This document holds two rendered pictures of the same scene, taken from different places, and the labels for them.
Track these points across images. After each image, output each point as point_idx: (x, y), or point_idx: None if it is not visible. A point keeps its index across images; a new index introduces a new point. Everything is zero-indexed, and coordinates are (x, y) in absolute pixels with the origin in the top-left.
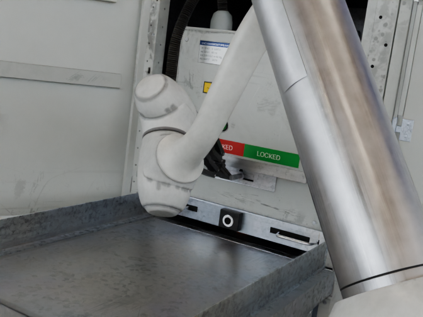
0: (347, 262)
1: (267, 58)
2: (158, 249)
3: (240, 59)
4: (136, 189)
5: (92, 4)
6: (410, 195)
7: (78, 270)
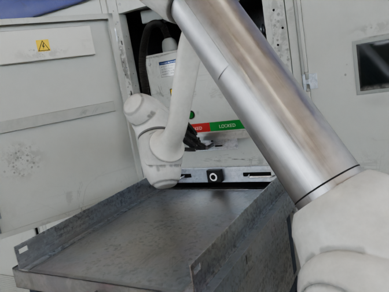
0: (294, 184)
1: None
2: (172, 210)
3: (186, 66)
4: None
5: (80, 59)
6: (323, 126)
7: (122, 240)
